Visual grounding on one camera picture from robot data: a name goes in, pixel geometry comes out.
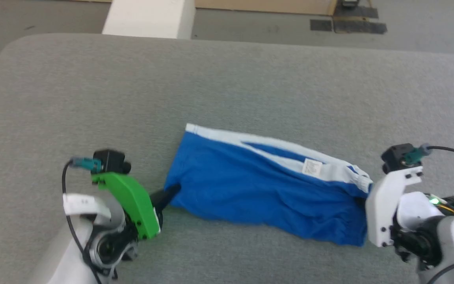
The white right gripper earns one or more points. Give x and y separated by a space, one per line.
386 205

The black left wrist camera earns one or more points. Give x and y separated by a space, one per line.
112 161

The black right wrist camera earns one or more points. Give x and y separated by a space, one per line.
398 157

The white box stool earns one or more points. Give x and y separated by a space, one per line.
150 17

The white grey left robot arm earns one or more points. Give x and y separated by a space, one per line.
89 244

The blue shorts with white trim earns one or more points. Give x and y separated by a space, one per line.
250 185

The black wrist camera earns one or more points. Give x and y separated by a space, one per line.
112 161
398 157

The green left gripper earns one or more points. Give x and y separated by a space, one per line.
132 201

